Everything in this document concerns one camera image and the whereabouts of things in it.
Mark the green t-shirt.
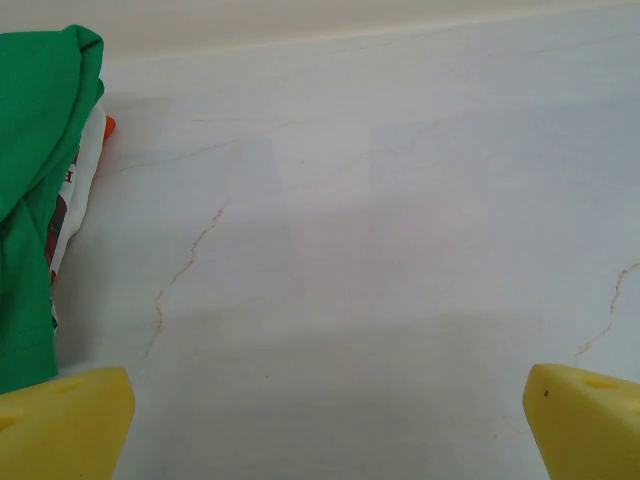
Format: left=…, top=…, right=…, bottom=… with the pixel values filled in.
left=0, top=23, right=106, bottom=394

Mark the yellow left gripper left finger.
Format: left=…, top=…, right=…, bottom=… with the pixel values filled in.
left=0, top=366, right=136, bottom=480

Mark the white printed t-shirt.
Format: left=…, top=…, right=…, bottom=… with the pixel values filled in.
left=43, top=94, right=109, bottom=346

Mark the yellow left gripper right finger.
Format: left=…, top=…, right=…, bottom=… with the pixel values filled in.
left=523, top=363, right=640, bottom=480

